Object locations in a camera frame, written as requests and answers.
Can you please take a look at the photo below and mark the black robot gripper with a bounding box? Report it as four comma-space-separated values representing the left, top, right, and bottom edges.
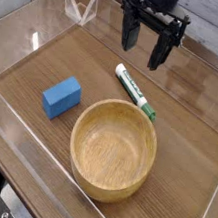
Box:
121, 0, 191, 71

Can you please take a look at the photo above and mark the blue rectangular block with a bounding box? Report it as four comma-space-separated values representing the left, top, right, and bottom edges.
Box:
42, 76, 82, 119

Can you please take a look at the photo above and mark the brown wooden bowl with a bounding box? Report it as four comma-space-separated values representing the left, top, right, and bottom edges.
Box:
70, 99, 158, 203

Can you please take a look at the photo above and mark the green white marker pen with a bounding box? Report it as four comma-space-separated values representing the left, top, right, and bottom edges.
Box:
115, 63, 156, 122

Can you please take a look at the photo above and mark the clear acrylic corner bracket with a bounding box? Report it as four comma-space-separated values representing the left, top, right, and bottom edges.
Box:
64, 0, 98, 27

